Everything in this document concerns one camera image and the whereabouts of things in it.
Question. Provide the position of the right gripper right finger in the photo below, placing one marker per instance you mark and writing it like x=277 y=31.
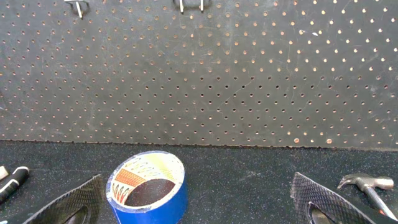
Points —
x=314 y=196

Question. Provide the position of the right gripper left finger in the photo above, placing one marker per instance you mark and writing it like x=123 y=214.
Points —
x=81 y=202

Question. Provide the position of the black and white pliers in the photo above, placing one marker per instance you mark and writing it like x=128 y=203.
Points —
x=12 y=183

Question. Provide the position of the roll of blue tape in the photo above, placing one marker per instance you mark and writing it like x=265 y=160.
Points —
x=168 y=211

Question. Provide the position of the black pegboard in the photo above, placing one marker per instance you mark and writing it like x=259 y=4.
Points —
x=199 y=77

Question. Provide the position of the hammer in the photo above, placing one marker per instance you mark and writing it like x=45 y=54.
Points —
x=370 y=183

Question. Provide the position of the metal hook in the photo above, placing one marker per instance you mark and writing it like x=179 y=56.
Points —
x=79 y=11
x=181 y=7

